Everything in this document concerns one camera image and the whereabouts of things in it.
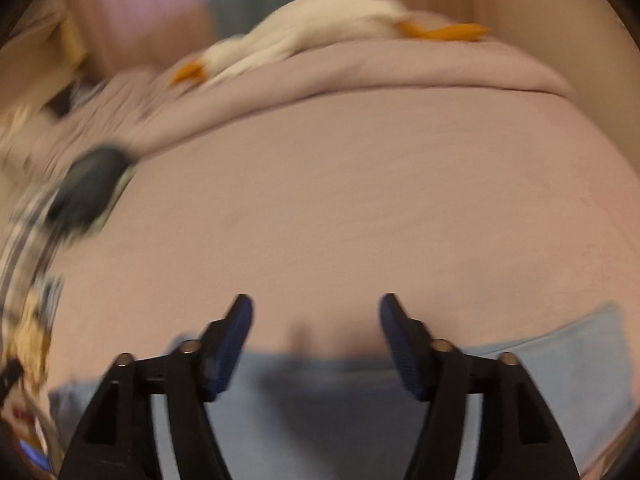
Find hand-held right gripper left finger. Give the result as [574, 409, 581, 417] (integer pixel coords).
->
[59, 294, 254, 480]

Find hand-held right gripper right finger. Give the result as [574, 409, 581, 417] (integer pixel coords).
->
[379, 293, 581, 480]

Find light blue denim pants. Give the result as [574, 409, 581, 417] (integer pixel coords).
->
[50, 302, 636, 480]

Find pink bed sheet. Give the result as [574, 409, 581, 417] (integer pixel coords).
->
[45, 85, 640, 461]

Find cream printed shorts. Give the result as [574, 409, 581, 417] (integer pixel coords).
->
[0, 275, 66, 471]

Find folded dark blue jeans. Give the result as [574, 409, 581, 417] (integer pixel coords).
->
[46, 146, 132, 241]

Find blue plaid pillow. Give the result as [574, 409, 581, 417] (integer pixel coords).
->
[0, 180, 68, 311]

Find pink quilt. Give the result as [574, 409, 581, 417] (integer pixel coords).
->
[50, 40, 576, 161]

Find white goose plush toy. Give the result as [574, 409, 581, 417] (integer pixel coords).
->
[170, 0, 491, 87]

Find beige headboard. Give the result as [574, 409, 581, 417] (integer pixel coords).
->
[0, 10, 91, 126]

